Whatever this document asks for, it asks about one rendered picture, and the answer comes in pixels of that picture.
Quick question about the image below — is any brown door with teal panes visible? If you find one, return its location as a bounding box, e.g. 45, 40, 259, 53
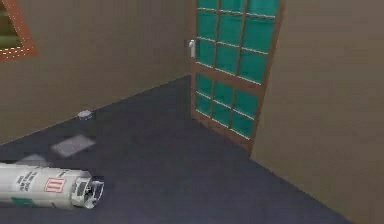
190, 0, 287, 155

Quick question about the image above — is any small grey round disc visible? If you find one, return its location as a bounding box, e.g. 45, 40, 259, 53
77, 110, 94, 121

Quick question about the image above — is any white door handle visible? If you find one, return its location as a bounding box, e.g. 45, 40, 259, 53
188, 39, 197, 59

